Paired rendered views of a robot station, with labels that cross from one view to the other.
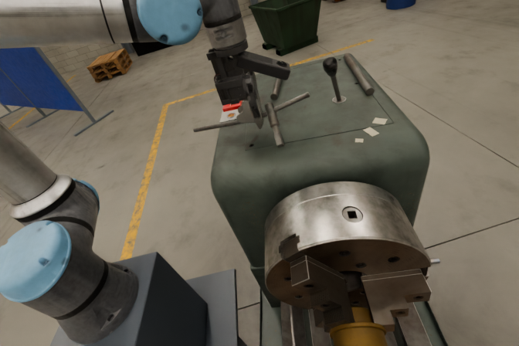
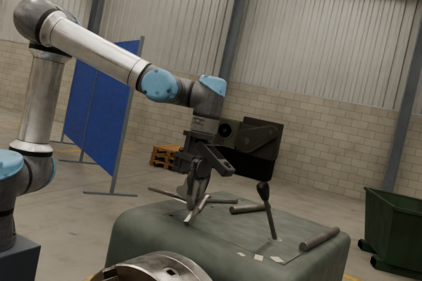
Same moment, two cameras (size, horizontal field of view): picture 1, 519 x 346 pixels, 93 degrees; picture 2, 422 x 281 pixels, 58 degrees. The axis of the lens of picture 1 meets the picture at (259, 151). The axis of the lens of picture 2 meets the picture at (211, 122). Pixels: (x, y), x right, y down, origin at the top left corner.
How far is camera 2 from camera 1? 0.58 m
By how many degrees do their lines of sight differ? 40
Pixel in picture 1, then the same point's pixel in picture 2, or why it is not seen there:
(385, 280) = not seen: outside the picture
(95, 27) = (124, 74)
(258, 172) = (152, 227)
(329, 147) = (215, 244)
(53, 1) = (117, 58)
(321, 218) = (151, 261)
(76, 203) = (39, 164)
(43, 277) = not seen: outside the picture
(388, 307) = not seen: outside the picture
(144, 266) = (23, 245)
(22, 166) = (42, 121)
